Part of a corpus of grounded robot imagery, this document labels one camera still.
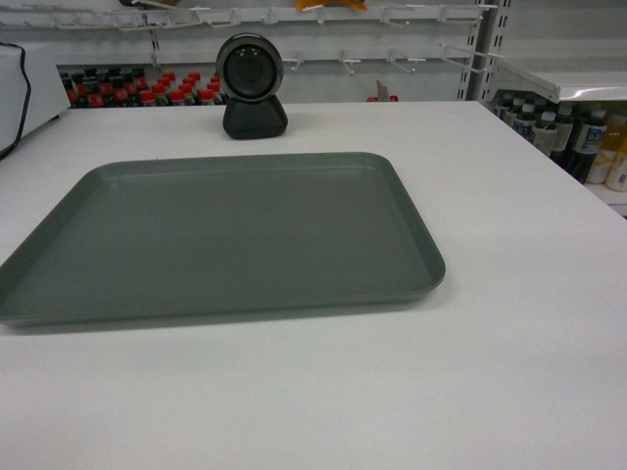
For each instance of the grey rectangular serving tray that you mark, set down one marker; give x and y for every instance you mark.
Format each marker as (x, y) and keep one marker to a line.
(212, 236)

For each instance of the white checkout machine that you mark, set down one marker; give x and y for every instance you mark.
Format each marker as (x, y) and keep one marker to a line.
(32, 91)

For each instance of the black round barcode scanner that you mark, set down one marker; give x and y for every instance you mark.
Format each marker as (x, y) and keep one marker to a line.
(250, 72)

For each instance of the white slotted shelf upright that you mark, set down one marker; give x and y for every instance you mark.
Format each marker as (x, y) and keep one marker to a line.
(485, 39)

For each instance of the dark tea bottle right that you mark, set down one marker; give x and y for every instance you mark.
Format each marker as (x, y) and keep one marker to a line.
(586, 144)

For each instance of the orange juice bottle front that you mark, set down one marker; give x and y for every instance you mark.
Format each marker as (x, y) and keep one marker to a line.
(616, 177)

